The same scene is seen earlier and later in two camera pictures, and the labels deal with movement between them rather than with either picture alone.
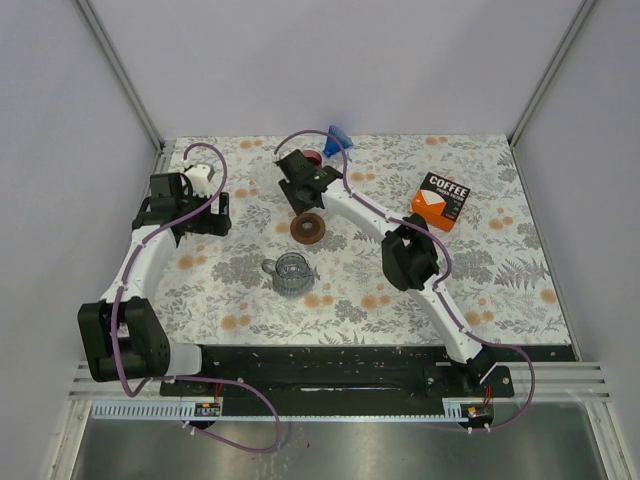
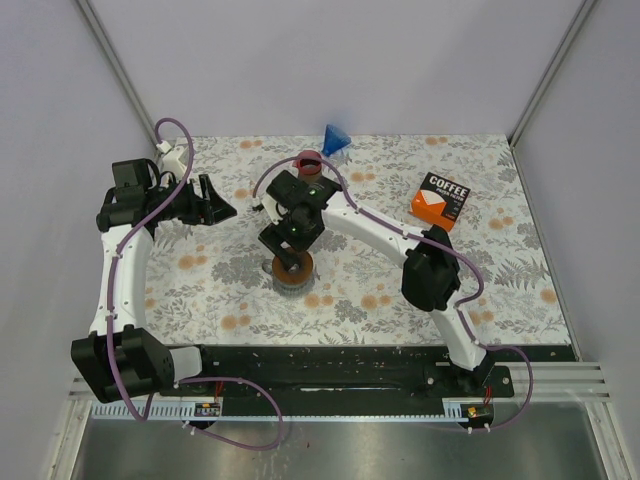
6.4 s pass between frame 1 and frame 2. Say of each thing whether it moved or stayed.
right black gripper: moved
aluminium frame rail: stayed
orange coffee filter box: stayed
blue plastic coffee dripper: stayed
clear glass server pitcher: stayed
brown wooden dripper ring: moved
